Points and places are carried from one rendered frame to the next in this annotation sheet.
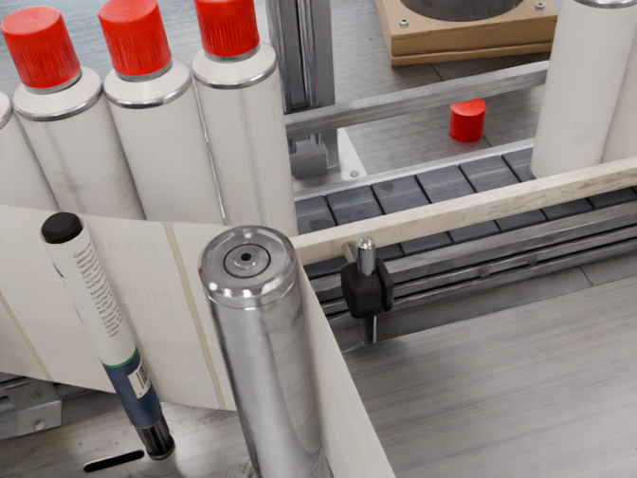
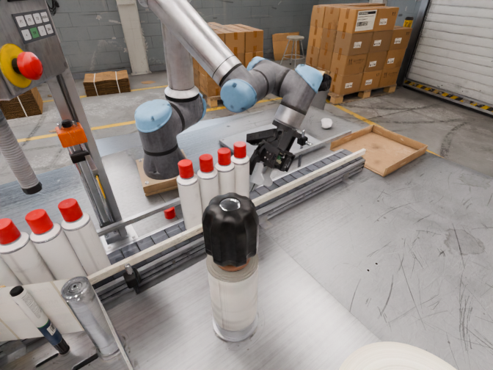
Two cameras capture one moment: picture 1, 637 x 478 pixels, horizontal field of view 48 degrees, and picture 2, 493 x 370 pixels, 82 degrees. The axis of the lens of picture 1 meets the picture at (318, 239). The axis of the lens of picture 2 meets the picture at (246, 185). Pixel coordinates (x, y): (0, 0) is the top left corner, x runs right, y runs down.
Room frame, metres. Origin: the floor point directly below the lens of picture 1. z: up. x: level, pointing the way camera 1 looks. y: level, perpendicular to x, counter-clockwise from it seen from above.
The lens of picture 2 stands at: (-0.14, -0.10, 1.43)
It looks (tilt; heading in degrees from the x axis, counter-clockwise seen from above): 36 degrees down; 335
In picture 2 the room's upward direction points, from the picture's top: straight up
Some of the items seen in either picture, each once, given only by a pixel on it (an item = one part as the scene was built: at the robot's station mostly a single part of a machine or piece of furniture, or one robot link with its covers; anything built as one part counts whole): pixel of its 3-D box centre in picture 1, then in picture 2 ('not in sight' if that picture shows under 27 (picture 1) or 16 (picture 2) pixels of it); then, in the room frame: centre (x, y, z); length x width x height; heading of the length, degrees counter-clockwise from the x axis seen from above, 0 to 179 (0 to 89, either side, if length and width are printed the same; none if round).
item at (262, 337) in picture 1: (273, 392); (95, 320); (0.19, 0.03, 0.97); 0.05 x 0.05 x 0.19
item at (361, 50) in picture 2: not in sight; (354, 51); (3.26, -3.40, 0.57); 1.20 x 0.85 x 1.14; 92
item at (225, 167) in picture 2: not in sight; (225, 183); (0.44, -0.30, 0.98); 0.05 x 0.05 x 0.20
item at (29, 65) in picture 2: not in sight; (27, 66); (0.39, 0.01, 1.32); 0.04 x 0.03 x 0.04; 156
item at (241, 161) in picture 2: not in sight; (240, 176); (0.46, -0.35, 0.98); 0.05 x 0.05 x 0.20
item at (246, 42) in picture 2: not in sight; (220, 61); (4.07, -1.61, 0.45); 1.20 x 0.84 x 0.89; 1
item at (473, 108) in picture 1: (466, 118); (169, 211); (0.56, -0.15, 0.85); 0.03 x 0.03 x 0.03
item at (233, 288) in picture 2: not in sight; (232, 271); (0.14, -0.20, 1.03); 0.09 x 0.09 x 0.30
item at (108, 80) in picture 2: not in sight; (107, 82); (4.92, -0.01, 0.11); 0.65 x 0.54 x 0.22; 87
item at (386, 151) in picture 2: not in sight; (378, 147); (0.59, -1.05, 0.85); 0.30 x 0.26 x 0.04; 101
